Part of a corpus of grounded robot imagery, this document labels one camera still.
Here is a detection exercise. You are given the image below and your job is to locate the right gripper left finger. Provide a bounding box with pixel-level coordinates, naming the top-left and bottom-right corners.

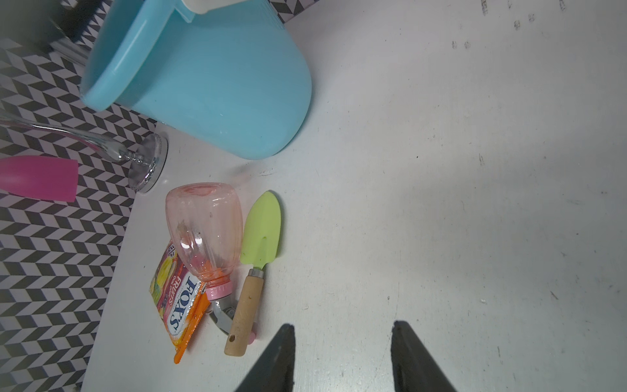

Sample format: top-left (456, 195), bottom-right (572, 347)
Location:
top-left (235, 323), bottom-right (296, 392)

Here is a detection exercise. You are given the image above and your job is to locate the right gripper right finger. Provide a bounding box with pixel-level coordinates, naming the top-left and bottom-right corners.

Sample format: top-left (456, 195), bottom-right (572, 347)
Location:
top-left (391, 321), bottom-right (457, 392)

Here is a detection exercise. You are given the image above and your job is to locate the green trowel wooden handle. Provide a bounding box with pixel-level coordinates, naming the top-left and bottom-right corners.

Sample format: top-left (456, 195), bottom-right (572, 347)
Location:
top-left (224, 191), bottom-right (282, 357)

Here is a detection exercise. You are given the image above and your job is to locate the pink spray bottle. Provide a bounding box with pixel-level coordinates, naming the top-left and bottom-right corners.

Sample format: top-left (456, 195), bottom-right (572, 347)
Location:
top-left (166, 182), bottom-right (243, 334)

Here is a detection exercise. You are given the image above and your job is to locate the Fox's candy bag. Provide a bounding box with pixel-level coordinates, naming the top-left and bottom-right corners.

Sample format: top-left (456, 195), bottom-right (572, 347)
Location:
top-left (150, 243), bottom-right (211, 364)

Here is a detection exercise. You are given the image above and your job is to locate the chrome glass rack stand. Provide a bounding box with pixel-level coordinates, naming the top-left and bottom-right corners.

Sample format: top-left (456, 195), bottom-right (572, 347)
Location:
top-left (1, 109), bottom-right (168, 193)

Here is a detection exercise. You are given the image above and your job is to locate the light blue plastic bucket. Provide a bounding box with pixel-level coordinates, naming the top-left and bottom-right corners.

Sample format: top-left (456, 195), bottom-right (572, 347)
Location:
top-left (80, 1), bottom-right (312, 160)

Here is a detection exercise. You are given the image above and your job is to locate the pink wine glass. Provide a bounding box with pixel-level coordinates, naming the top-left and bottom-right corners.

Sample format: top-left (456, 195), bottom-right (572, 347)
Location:
top-left (1, 156), bottom-right (78, 203)

